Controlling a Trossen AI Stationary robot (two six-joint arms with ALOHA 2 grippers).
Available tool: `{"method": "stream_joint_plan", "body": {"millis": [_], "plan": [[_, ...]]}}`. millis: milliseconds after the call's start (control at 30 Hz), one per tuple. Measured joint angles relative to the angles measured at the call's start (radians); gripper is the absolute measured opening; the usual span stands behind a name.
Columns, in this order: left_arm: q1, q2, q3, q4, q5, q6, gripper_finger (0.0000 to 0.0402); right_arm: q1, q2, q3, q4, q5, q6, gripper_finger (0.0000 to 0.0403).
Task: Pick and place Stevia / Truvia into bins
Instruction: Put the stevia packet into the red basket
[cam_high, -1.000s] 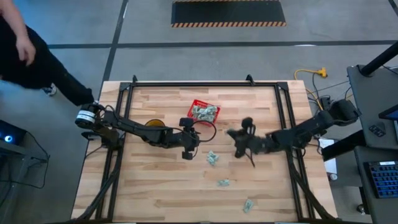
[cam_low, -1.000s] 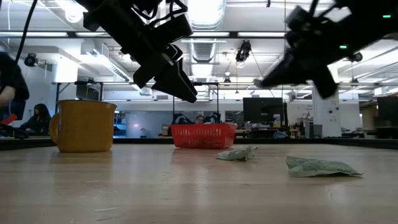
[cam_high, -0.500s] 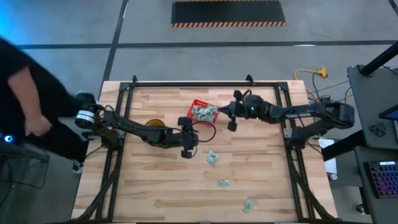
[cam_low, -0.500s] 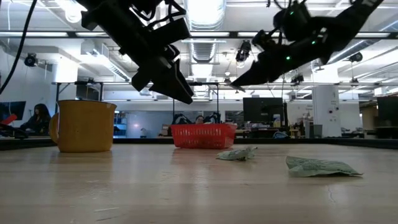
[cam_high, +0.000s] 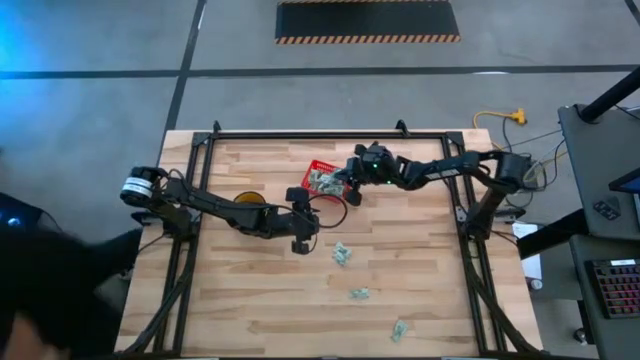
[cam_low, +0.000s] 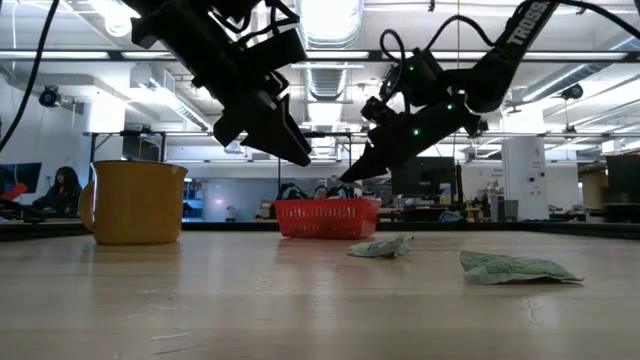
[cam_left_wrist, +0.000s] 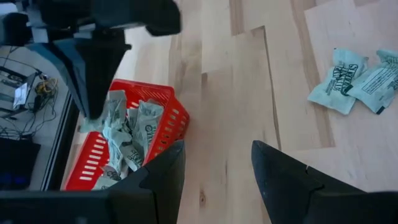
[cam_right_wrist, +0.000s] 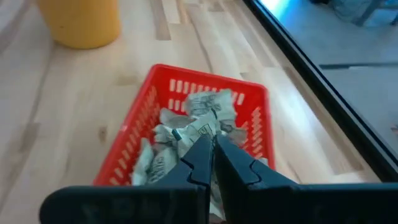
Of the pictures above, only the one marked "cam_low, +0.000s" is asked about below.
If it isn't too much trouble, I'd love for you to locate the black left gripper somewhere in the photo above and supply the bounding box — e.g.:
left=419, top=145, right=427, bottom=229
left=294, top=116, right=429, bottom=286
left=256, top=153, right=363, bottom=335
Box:
left=192, top=54, right=314, bottom=168

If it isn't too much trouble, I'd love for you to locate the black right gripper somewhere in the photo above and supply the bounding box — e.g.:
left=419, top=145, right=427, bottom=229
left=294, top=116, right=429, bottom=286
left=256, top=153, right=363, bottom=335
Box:
left=340, top=99, right=481, bottom=184

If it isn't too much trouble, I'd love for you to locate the green white sweetener packet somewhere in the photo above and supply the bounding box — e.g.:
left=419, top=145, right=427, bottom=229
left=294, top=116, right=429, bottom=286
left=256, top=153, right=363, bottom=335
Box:
left=459, top=249, right=585, bottom=286
left=348, top=234, right=415, bottom=260

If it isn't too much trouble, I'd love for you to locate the yellow ceramic mug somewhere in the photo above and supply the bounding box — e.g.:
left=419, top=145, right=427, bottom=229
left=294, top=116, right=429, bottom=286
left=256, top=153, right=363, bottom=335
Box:
left=78, top=159, right=189, bottom=246

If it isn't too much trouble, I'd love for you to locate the black computer monitor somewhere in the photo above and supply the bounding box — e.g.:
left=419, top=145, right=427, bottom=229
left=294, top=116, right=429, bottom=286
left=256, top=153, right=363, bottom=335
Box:
left=390, top=157, right=459, bottom=201

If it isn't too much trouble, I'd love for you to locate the red plastic basket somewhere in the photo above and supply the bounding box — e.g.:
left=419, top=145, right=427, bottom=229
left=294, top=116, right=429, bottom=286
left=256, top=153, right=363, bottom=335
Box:
left=273, top=197, right=381, bottom=240

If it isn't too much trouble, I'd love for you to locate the white pillar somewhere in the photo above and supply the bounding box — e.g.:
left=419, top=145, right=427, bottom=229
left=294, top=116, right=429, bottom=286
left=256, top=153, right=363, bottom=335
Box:
left=502, top=137, right=550, bottom=221

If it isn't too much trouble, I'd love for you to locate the wooden cabinet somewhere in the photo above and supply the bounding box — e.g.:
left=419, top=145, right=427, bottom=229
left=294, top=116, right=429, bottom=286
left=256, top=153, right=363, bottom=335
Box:
left=578, top=162, right=609, bottom=211

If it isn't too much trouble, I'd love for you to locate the dark large monitor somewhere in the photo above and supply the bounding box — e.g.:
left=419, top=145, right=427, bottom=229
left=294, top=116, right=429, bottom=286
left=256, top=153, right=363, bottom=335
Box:
left=605, top=153, right=640, bottom=206

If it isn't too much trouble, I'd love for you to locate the dark blue screen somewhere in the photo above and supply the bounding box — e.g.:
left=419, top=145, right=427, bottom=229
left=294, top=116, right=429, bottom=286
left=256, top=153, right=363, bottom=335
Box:
left=0, top=162, right=44, bottom=196

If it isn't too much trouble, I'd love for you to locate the red object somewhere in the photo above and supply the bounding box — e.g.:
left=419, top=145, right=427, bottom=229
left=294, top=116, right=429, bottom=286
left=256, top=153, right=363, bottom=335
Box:
left=0, top=183, right=30, bottom=206

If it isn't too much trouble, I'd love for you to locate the black metal stand frame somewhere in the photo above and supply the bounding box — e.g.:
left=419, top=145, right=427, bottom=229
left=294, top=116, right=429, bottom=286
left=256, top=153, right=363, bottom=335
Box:
left=277, top=131, right=353, bottom=200

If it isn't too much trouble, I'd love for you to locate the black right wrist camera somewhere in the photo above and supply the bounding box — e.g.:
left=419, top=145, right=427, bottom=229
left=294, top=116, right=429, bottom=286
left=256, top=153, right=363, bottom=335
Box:
left=360, top=96, right=401, bottom=126

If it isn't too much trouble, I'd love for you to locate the black overhead frame bar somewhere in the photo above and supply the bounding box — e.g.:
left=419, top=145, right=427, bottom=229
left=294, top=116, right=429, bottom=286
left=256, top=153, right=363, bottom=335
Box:
left=0, top=48, right=640, bottom=63

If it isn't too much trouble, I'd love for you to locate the black table edge rail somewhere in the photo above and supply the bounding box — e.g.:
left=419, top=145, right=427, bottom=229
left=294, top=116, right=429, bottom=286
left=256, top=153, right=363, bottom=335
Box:
left=0, top=218, right=640, bottom=242

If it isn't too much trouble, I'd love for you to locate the silver ceiling duct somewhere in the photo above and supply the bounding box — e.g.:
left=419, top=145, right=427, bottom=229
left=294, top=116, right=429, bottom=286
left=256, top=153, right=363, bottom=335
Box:
left=294, top=0, right=365, bottom=101

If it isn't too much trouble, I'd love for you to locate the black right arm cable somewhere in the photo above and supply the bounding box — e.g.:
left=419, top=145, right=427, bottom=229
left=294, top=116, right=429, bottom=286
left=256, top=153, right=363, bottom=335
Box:
left=378, top=0, right=640, bottom=64

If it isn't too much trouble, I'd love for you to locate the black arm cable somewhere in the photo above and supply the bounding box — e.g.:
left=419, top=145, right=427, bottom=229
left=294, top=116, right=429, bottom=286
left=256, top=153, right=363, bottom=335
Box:
left=378, top=0, right=640, bottom=64
left=0, top=0, right=61, bottom=154

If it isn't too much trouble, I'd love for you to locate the black metal table frame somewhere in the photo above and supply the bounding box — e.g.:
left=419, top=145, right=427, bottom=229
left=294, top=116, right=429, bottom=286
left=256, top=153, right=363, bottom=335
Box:
left=87, top=128, right=169, bottom=186

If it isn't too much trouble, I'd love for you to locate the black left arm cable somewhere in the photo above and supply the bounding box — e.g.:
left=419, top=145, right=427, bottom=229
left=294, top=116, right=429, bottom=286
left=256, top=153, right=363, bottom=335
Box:
left=0, top=0, right=61, bottom=154

